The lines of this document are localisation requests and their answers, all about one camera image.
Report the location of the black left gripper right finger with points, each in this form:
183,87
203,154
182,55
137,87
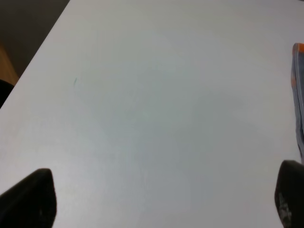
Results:
289,194

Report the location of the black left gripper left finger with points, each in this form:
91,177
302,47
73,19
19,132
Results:
31,203

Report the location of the grey towel with orange pattern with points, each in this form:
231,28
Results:
297,84

